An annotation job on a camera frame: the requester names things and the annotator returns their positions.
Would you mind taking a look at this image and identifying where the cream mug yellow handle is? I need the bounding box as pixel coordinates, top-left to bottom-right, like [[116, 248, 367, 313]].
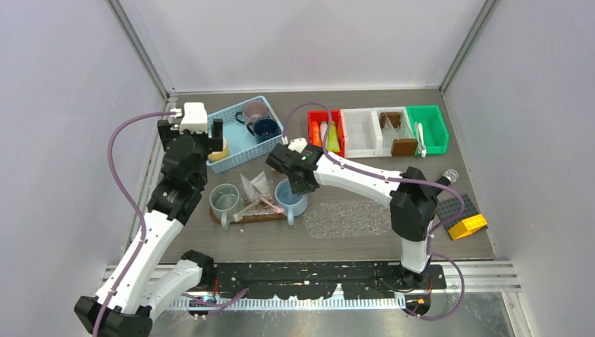
[[208, 138, 229, 163]]

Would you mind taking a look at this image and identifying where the light blue mug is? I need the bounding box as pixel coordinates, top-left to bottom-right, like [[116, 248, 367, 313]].
[[274, 179, 309, 226]]

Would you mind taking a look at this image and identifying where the pink toothbrush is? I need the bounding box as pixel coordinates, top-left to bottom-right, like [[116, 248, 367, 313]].
[[258, 194, 284, 214]]

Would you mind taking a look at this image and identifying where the mauve mug black handle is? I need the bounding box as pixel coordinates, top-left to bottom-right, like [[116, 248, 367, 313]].
[[235, 100, 269, 125]]

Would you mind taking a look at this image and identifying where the grey-green mug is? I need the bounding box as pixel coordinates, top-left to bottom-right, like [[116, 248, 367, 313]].
[[209, 183, 241, 229]]

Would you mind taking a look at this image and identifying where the white toothpaste tube red cap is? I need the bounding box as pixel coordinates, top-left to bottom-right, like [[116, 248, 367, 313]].
[[240, 174, 258, 203]]

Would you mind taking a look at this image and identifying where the clear textured acrylic holder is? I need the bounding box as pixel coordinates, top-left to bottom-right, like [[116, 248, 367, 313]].
[[241, 180, 276, 216]]

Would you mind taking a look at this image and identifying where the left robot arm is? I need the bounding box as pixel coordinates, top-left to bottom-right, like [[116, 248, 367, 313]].
[[74, 119, 223, 336]]

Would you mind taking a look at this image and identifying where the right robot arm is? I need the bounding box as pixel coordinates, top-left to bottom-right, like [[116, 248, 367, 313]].
[[266, 144, 439, 288]]

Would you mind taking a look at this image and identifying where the orange toothpaste tube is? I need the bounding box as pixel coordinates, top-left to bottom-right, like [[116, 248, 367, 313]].
[[310, 121, 322, 147]]

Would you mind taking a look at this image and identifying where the small white toothpaste tube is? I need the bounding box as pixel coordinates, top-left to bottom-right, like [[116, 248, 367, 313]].
[[319, 121, 328, 144]]

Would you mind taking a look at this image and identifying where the oval wooden tray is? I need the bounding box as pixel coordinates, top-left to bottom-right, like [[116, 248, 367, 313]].
[[209, 208, 287, 225]]

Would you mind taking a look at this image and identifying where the clear textured oval tray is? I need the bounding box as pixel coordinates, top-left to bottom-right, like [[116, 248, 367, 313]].
[[302, 201, 392, 239]]

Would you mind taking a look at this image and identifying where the light blue perforated basket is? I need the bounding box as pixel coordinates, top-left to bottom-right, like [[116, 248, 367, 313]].
[[206, 95, 284, 174]]

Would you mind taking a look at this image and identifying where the dark blue mug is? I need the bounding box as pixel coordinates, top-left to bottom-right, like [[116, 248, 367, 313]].
[[246, 118, 281, 143]]

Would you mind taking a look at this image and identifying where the red plastic bin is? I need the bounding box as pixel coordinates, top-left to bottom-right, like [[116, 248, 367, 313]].
[[307, 110, 345, 157]]

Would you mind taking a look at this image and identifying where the white plastic bin left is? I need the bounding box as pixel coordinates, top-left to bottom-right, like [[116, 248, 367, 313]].
[[340, 108, 382, 159]]

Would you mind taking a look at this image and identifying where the white plastic bin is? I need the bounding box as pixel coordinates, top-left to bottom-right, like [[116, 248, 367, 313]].
[[340, 108, 382, 159], [372, 107, 410, 157]]

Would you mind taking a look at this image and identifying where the white plastic bin right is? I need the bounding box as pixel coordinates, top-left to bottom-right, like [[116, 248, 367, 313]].
[[372, 107, 410, 157]]

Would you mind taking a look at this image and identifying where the brown wooden holder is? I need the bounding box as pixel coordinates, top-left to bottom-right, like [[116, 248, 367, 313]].
[[390, 138, 418, 157]]

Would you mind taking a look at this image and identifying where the green plastic bin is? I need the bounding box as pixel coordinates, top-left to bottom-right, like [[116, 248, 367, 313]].
[[406, 105, 450, 157]]

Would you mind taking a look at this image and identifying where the black microphone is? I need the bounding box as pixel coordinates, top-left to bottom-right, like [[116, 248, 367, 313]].
[[437, 168, 459, 186]]

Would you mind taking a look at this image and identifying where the dark grey studded baseplate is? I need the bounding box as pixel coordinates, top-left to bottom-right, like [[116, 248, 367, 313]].
[[436, 194, 480, 230]]

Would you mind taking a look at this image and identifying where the yellow toy brick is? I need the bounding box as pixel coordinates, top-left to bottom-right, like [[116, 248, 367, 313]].
[[448, 214, 488, 240]]

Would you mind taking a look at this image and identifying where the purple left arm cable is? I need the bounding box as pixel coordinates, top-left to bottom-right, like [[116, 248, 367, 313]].
[[92, 110, 250, 337]]

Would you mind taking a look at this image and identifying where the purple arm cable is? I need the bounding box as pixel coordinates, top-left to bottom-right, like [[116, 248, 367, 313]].
[[281, 102, 467, 323], [92, 110, 250, 337]]

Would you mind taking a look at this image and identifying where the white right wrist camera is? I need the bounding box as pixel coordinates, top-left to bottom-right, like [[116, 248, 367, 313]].
[[282, 136, 308, 153]]

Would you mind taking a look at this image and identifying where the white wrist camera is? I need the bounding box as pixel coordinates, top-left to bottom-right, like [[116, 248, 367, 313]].
[[169, 102, 208, 134], [282, 136, 308, 153]]

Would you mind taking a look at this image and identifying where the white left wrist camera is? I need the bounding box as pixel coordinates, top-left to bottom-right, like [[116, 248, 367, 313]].
[[169, 102, 208, 134]]

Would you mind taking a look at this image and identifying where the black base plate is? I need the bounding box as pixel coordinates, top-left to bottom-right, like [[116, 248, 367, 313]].
[[191, 261, 446, 300]]

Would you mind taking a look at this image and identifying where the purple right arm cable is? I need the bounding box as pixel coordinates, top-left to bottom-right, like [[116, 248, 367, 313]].
[[281, 102, 467, 323]]

